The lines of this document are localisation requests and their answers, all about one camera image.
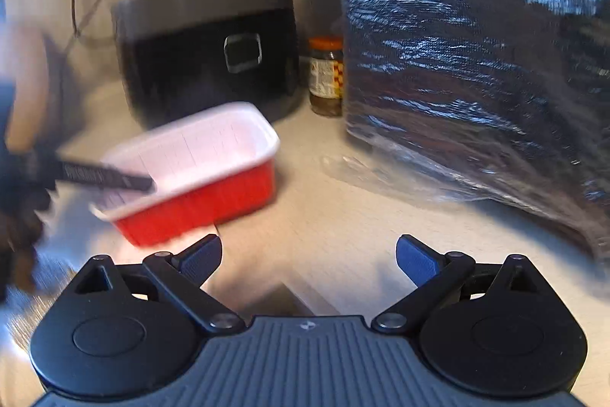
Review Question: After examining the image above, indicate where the red plastic food tray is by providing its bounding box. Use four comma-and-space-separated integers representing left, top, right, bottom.
90, 102, 280, 247

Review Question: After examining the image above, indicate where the round wooden cutting board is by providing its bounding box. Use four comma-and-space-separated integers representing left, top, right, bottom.
1, 23, 62, 153

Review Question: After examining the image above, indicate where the black rice cooker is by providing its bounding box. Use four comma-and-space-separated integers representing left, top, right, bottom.
112, 0, 302, 128

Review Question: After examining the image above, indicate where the plastic wrapped black appliance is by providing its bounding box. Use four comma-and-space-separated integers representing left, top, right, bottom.
342, 0, 609, 262

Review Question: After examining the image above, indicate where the glass sauce jar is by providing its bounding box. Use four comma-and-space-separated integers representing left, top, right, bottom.
308, 36, 343, 118

